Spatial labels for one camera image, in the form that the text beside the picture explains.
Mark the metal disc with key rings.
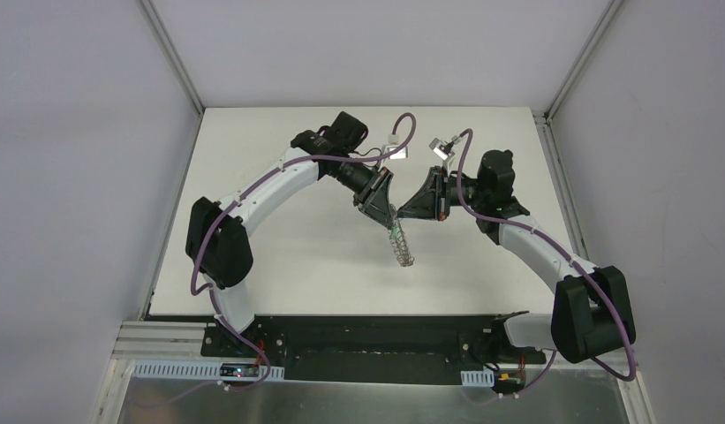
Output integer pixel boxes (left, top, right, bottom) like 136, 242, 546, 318
389, 219, 414, 268

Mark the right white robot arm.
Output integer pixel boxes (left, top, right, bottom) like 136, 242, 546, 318
397, 150, 636, 363

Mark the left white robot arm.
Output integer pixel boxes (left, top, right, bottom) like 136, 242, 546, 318
185, 111, 395, 358

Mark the left controller board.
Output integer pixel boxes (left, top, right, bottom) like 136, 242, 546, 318
219, 362, 262, 382

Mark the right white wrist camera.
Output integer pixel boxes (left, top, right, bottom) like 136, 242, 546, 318
428, 136, 461, 162

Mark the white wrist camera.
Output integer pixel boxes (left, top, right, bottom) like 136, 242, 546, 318
381, 134, 409, 162
428, 136, 461, 162

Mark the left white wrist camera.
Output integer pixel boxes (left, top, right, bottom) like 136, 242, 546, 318
381, 134, 409, 162

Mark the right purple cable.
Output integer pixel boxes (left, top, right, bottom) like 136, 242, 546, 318
454, 129, 639, 382

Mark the purple cable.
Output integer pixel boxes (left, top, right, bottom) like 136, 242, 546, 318
190, 112, 417, 392
454, 129, 639, 382

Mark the aluminium frame rail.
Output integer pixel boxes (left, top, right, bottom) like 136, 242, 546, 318
136, 0, 206, 117

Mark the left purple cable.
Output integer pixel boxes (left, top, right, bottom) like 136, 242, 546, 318
190, 112, 417, 392

